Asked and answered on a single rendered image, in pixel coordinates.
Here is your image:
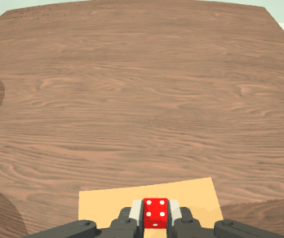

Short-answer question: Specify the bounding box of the pale yellow mat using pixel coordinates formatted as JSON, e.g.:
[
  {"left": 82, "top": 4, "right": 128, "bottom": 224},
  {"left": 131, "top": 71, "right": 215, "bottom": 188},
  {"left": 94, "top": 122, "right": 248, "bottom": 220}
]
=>
[{"left": 78, "top": 177, "right": 223, "bottom": 238}]

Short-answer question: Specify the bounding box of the red die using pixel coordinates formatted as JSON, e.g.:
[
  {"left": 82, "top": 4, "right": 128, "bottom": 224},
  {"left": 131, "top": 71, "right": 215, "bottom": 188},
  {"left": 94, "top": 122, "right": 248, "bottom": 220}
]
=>
[{"left": 143, "top": 198, "right": 168, "bottom": 229}]

